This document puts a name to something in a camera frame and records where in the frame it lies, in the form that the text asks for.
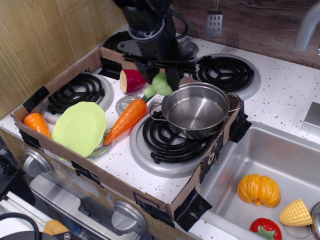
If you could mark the hanging metal spatula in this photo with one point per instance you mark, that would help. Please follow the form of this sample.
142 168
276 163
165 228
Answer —
214 21

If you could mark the back right black burner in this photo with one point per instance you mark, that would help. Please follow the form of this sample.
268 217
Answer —
230 73

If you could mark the light green plastic plate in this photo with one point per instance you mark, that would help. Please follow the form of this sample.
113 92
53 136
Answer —
80 128

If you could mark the silver back stove knob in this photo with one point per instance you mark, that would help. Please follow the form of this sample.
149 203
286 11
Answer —
191 47

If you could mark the black burner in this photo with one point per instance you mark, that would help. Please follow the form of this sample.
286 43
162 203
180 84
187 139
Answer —
161 152
230 73
112 42
86 87

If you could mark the silver faucet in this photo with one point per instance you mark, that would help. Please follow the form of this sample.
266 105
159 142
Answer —
307 27

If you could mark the brown cardboard fence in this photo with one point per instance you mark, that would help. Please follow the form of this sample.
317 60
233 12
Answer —
186 206

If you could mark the silver stove centre knob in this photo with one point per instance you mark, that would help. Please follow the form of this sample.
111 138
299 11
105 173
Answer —
123 103

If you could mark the left silver oven knob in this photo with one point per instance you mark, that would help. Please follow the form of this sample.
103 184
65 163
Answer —
35 164

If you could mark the red toy strawberry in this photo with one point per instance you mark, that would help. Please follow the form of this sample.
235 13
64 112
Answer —
266 228

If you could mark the front left black burner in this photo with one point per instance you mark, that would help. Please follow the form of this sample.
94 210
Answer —
86 87

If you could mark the small orange toy carrot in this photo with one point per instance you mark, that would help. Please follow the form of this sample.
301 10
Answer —
37 122

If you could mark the green toy broccoli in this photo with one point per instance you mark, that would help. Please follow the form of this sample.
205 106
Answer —
159 86

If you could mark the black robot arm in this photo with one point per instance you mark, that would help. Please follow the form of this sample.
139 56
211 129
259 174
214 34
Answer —
151 20

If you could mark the silver stove knob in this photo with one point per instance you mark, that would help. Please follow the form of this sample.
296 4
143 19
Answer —
123 103
191 47

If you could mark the silver oven knob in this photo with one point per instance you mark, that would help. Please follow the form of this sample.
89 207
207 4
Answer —
127 219
35 164

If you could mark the stainless steel pot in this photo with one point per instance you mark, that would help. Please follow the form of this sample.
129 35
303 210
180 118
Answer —
197 110

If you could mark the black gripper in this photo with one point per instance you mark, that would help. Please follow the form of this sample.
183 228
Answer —
149 57

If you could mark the silver oven door handle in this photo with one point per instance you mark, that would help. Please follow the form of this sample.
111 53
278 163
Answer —
90 215

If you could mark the red toy radish half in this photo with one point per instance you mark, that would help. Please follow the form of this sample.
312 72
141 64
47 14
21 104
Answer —
131 81

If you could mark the orange toy piece on floor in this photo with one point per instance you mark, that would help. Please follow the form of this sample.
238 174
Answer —
54 227

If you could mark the silver faucet handle base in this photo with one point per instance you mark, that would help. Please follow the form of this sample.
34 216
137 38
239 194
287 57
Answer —
311 122

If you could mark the yellow toy corn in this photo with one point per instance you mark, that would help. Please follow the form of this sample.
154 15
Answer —
296 214

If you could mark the silver sink basin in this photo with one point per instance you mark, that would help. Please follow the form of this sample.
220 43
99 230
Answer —
293 162

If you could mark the right silver oven knob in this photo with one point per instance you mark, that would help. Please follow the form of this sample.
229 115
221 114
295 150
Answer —
127 219

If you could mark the orange toy pumpkin in sink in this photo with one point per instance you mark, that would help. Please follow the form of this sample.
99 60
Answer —
257 189

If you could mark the large orange toy carrot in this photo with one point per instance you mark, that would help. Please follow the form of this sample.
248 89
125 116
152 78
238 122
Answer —
133 113

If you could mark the silver disc under plate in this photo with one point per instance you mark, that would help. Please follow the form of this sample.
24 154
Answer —
101 149

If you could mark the front right black burner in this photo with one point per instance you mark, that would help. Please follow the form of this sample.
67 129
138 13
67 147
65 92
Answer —
161 152

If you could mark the back left black burner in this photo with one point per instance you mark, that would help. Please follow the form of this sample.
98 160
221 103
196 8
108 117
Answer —
112 42

